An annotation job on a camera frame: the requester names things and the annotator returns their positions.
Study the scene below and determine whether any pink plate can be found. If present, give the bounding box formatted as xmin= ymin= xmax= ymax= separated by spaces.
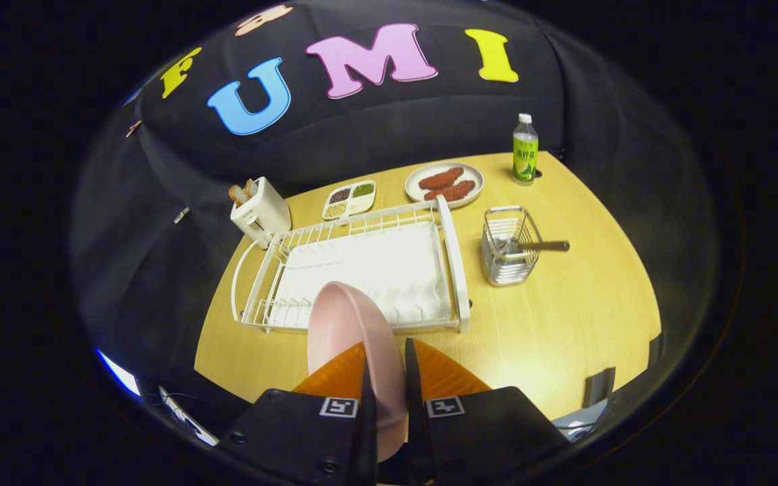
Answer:
xmin=307 ymin=281 xmax=409 ymax=463

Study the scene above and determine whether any black backdrop cloth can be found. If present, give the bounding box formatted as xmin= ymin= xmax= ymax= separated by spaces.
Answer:
xmin=72 ymin=0 xmax=721 ymax=419

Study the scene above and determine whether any white toaster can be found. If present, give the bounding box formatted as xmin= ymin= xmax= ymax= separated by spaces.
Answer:
xmin=230 ymin=176 xmax=292 ymax=250

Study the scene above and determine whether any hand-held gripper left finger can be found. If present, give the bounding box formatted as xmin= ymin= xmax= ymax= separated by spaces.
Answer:
xmin=217 ymin=341 xmax=378 ymax=486

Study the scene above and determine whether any white plate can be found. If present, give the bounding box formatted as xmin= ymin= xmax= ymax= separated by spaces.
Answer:
xmin=405 ymin=161 xmax=485 ymax=209

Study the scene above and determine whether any green drink bottle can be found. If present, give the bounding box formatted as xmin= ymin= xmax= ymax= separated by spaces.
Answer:
xmin=513 ymin=113 xmax=540 ymax=186

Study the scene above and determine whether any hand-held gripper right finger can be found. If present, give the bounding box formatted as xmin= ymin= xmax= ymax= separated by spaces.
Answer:
xmin=405 ymin=337 xmax=571 ymax=486

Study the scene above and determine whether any white divided dish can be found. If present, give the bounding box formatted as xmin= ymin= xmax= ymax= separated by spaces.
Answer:
xmin=321 ymin=180 xmax=377 ymax=221

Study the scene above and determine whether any white drip tray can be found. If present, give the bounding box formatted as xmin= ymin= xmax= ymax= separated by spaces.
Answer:
xmin=269 ymin=221 xmax=454 ymax=330

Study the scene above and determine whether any wooden-handled spoon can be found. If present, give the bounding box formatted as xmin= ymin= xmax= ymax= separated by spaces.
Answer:
xmin=497 ymin=236 xmax=571 ymax=256

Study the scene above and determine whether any brown meat patty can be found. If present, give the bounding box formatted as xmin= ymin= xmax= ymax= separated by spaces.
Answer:
xmin=424 ymin=180 xmax=477 ymax=202
xmin=418 ymin=167 xmax=465 ymax=190

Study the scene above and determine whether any metal wire basket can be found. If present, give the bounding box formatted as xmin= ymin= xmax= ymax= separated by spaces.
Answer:
xmin=482 ymin=205 xmax=544 ymax=287

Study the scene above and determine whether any white wire dish rack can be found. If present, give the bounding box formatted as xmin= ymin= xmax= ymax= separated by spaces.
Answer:
xmin=230 ymin=195 xmax=471 ymax=335

